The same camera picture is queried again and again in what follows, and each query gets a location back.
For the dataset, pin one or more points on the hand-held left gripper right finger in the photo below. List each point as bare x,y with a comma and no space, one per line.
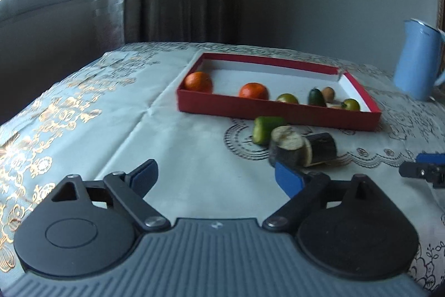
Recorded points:
290,180

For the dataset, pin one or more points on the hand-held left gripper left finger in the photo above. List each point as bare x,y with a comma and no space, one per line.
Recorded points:
144,175

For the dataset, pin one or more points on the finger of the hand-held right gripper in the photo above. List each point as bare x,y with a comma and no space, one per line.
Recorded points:
422,169

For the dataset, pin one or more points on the dark eggplant piece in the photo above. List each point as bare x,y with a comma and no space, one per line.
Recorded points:
321,149
286,147

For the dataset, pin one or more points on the green tomato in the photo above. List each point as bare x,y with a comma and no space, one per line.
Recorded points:
287,98
350,104

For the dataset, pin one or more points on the dark green cucumber piece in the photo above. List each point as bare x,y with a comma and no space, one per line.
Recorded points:
316,97

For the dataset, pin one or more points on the small brown fruit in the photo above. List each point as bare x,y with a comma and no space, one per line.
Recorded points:
328,93

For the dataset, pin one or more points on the orange tangerine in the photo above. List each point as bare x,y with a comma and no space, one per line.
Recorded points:
198,81
254,91

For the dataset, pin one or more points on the red cardboard box tray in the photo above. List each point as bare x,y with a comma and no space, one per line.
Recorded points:
264,74

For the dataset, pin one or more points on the light blue kettle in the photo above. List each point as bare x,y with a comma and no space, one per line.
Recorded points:
419,60

